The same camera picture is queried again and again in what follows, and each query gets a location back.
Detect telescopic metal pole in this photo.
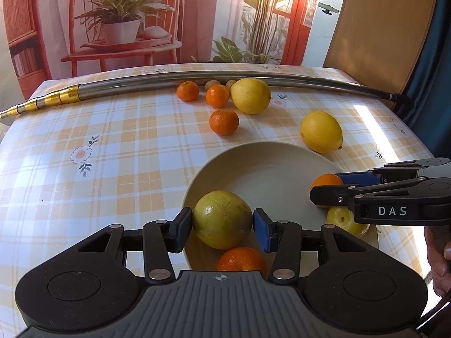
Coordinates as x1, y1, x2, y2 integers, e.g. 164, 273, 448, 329
0, 69, 410, 120

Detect small yellow fruit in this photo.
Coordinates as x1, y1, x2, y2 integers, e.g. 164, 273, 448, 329
326, 206, 370, 237

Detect orange mandarin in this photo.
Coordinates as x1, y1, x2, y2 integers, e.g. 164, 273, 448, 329
176, 81, 200, 102
206, 84, 230, 108
209, 109, 239, 136
216, 246, 267, 274

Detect printed room backdrop cloth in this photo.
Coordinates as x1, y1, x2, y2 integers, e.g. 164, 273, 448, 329
1, 0, 319, 98

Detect small tan round fruit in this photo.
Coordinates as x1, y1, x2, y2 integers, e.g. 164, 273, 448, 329
205, 79, 221, 92

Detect person's right hand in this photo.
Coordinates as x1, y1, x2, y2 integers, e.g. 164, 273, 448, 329
424, 227, 451, 297

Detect green-yellow round citrus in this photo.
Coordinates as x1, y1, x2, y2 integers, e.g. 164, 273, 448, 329
193, 190, 252, 250

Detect cream round plate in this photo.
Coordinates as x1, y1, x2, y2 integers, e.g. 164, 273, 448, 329
182, 141, 379, 278

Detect dark blue curtain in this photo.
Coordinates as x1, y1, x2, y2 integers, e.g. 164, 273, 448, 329
395, 0, 450, 158

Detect large yellow grapefruit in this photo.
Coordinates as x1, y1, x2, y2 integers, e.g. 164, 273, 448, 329
230, 78, 271, 114

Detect yellow lemon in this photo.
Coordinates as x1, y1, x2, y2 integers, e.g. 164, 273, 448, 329
300, 111, 343, 154

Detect plaid floral tablecloth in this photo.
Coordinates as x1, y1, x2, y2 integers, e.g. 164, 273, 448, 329
1, 88, 430, 337

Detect tan wooden board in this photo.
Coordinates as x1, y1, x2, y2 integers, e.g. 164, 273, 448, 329
323, 0, 437, 94

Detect orange mandarin gripper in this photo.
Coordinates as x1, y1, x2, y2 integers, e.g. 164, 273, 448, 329
310, 173, 344, 189

